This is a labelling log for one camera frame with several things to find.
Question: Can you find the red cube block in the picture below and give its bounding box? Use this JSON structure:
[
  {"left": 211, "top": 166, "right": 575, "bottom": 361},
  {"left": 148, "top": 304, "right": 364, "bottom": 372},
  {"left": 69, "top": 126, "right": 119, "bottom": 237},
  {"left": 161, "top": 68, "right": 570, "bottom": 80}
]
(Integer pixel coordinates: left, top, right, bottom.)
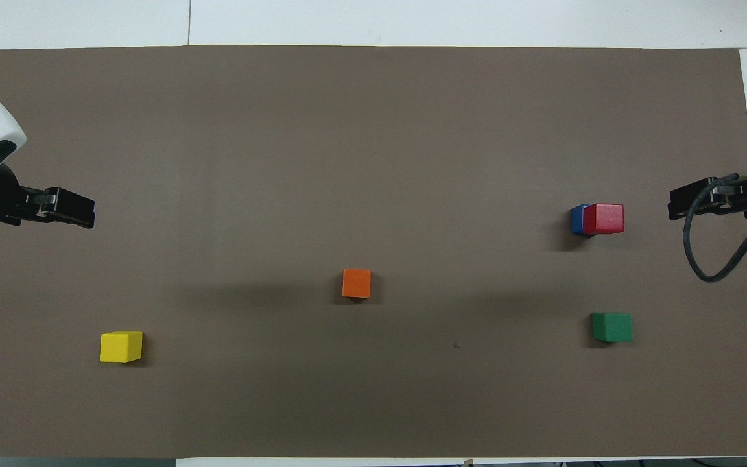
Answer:
[{"left": 583, "top": 203, "right": 625, "bottom": 235}]

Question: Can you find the green cube block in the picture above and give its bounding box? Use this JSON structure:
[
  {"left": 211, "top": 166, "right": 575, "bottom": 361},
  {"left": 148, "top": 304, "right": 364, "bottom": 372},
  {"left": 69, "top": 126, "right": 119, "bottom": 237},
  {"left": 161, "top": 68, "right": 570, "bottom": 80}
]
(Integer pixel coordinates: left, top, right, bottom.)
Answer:
[{"left": 591, "top": 313, "right": 634, "bottom": 343}]

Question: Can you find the yellow cube block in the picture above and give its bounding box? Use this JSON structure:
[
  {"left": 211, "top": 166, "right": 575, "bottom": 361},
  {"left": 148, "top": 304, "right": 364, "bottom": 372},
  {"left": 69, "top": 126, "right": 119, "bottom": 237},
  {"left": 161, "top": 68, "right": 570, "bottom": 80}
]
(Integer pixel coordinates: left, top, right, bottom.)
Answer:
[{"left": 100, "top": 331, "right": 143, "bottom": 363}]

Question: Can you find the orange cube block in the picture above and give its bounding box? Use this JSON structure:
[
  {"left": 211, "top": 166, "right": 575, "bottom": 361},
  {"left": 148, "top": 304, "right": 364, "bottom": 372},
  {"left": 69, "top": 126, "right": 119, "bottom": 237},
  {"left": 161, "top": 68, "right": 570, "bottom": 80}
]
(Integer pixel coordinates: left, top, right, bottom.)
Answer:
[{"left": 342, "top": 269, "right": 372, "bottom": 299}]

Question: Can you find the brown table mat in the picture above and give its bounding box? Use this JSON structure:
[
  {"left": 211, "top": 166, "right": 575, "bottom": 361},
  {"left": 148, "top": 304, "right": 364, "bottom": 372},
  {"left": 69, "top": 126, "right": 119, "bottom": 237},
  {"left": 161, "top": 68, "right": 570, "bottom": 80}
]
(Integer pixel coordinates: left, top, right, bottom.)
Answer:
[{"left": 0, "top": 45, "right": 747, "bottom": 458}]

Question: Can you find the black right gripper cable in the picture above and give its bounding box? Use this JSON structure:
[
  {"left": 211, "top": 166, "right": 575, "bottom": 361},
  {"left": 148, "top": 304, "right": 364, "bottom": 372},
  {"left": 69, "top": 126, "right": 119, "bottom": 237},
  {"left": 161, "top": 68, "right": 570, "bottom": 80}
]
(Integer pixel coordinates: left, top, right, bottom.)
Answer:
[{"left": 683, "top": 170, "right": 747, "bottom": 283}]

